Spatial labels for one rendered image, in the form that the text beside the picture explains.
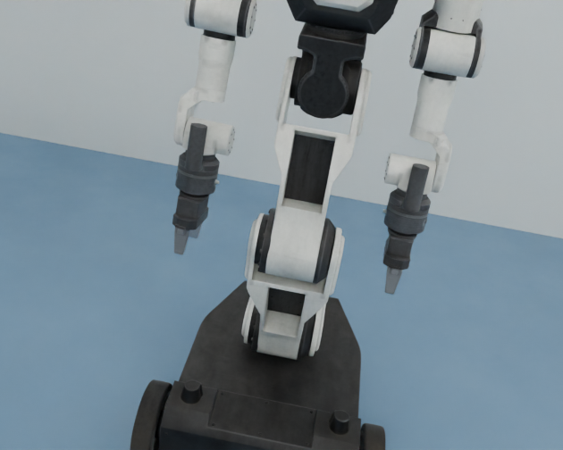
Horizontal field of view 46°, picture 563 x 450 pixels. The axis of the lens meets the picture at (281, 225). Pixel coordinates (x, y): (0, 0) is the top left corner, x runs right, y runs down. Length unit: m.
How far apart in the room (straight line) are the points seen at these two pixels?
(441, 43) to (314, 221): 0.42
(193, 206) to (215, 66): 0.30
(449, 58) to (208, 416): 0.93
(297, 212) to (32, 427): 0.91
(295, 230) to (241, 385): 0.51
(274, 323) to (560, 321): 1.29
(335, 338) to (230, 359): 0.32
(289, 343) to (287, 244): 0.36
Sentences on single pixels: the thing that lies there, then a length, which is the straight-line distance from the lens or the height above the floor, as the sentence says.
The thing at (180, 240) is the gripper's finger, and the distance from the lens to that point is 1.48.
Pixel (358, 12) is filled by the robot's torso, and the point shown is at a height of 1.11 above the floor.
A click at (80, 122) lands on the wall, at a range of 3.16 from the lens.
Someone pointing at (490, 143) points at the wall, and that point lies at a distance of 2.93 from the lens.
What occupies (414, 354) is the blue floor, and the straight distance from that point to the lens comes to 2.22.
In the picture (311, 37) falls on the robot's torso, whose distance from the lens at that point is 1.32.
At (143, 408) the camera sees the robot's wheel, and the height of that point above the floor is 0.19.
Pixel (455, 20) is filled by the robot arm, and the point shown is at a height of 1.11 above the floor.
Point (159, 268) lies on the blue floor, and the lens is 2.39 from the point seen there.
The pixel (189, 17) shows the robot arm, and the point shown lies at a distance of 1.37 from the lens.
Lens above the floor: 1.38
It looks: 31 degrees down
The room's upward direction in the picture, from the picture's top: 9 degrees clockwise
